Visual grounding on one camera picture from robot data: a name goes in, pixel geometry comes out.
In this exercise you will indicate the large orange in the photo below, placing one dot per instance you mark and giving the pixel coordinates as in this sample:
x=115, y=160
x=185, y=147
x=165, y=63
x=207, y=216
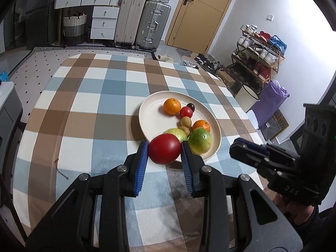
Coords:
x=172, y=106

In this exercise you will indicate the scattered dark shoes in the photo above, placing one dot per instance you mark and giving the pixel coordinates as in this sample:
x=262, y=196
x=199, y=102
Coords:
x=207, y=64

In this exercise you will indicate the wooden door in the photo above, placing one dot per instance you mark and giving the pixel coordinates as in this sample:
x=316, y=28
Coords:
x=199, y=18

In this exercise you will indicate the white wall switch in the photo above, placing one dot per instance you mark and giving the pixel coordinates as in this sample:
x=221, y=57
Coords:
x=269, y=17

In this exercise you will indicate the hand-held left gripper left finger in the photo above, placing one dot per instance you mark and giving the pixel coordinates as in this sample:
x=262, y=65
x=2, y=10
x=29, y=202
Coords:
x=141, y=162

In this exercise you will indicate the dark purple plum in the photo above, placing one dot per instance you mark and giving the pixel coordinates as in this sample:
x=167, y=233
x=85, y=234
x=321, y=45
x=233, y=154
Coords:
x=191, y=106

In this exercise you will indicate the beige suitcase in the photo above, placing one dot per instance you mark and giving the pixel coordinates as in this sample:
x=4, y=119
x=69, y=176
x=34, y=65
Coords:
x=130, y=21

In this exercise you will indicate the cream oval plate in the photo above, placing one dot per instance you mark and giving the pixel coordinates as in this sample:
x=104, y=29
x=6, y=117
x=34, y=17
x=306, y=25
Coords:
x=155, y=115

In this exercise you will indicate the purple plastic bag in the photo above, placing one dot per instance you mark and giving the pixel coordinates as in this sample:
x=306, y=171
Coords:
x=270, y=102

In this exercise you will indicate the small mandarin orange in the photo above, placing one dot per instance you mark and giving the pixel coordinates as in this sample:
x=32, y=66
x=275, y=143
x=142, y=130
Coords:
x=200, y=125

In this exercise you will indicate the grey side cabinet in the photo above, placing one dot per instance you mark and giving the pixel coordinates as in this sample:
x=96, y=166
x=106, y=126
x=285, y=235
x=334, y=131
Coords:
x=8, y=120

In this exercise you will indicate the dark grey refrigerator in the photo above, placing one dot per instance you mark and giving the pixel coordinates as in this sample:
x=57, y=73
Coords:
x=36, y=26

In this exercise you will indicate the checked tablecloth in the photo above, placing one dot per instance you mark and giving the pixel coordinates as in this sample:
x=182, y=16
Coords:
x=86, y=115

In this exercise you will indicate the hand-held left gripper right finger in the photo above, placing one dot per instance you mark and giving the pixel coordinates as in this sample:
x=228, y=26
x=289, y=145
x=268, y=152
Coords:
x=187, y=162

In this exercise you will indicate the loose brown thread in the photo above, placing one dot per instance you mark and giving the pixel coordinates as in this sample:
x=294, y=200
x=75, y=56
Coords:
x=59, y=166

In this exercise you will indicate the white bucket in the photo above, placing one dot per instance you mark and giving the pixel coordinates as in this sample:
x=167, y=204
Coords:
x=245, y=98

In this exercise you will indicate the patterned doormat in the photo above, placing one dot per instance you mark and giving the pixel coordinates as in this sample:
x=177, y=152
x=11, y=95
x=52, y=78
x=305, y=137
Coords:
x=277, y=124

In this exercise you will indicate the small brown round fruit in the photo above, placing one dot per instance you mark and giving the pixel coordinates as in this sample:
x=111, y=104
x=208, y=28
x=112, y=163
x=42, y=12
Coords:
x=184, y=130
x=186, y=121

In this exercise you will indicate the yellow-green guava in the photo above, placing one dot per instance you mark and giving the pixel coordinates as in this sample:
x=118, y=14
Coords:
x=177, y=133

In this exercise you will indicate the rows of shelved shoes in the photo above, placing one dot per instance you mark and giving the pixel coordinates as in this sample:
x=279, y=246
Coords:
x=262, y=53

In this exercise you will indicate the white drawer cabinet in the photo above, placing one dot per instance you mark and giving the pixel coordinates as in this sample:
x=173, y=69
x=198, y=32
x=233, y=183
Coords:
x=103, y=21

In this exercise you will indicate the green citrus fruit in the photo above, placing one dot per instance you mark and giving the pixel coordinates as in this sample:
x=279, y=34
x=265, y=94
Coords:
x=200, y=141

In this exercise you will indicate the woven wicker basket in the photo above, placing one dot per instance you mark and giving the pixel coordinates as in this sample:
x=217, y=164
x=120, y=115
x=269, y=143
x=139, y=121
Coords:
x=74, y=29

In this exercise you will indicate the silver suitcase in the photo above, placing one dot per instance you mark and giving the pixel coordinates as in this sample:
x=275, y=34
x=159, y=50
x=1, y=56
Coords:
x=152, y=26

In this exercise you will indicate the wooden shoe rack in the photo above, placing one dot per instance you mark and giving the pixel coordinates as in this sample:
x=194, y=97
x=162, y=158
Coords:
x=278, y=63

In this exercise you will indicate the person's right hand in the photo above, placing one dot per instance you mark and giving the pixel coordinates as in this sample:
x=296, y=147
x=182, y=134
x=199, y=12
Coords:
x=299, y=212

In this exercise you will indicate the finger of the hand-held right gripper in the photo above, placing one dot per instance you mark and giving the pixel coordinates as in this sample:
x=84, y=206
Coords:
x=246, y=155
x=252, y=145

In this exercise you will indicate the red tomato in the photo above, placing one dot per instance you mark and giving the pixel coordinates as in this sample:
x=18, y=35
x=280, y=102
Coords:
x=164, y=149
x=185, y=113

